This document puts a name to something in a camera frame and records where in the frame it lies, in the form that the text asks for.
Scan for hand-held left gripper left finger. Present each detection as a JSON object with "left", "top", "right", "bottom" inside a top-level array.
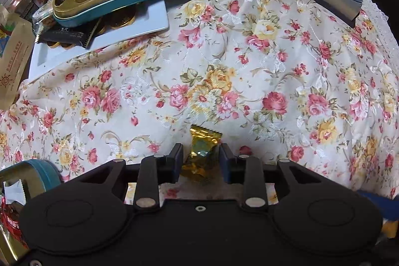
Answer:
[{"left": 75, "top": 143, "right": 184, "bottom": 212}]

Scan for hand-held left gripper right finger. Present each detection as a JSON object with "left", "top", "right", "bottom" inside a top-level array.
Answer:
[{"left": 218, "top": 144, "right": 325, "bottom": 213}]

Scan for gold green candy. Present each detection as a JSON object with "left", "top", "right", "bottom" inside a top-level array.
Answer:
[{"left": 181, "top": 125, "right": 222, "bottom": 182}]

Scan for teal rectangular tin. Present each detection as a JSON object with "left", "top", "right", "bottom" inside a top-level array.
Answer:
[{"left": 0, "top": 159, "right": 61, "bottom": 266}]

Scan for white black-print snack packet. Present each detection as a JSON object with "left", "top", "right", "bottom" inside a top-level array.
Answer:
[{"left": 2, "top": 180, "right": 27, "bottom": 207}]

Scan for red snack packet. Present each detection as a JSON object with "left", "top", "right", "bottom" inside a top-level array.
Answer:
[{"left": 0, "top": 194, "right": 28, "bottom": 249}]

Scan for floral tablecloth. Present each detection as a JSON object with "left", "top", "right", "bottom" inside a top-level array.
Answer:
[{"left": 0, "top": 0, "right": 399, "bottom": 207}]

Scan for white rectangular tray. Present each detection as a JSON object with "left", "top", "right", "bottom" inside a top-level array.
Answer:
[{"left": 28, "top": 0, "right": 170, "bottom": 81}]

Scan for gold chocolate coins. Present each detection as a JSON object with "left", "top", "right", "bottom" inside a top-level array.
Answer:
[{"left": 103, "top": 9, "right": 136, "bottom": 30}]

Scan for blue cloth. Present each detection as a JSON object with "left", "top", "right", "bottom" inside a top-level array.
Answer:
[{"left": 355, "top": 189, "right": 399, "bottom": 221}]

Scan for black snack packet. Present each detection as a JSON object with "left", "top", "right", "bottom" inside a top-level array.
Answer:
[{"left": 36, "top": 21, "right": 105, "bottom": 50}]

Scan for kraft paper bag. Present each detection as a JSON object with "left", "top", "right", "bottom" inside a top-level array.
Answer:
[{"left": 0, "top": 15, "right": 35, "bottom": 112}]

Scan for clear biscuit packet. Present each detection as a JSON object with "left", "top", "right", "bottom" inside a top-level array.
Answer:
[{"left": 33, "top": 2, "right": 58, "bottom": 33}]

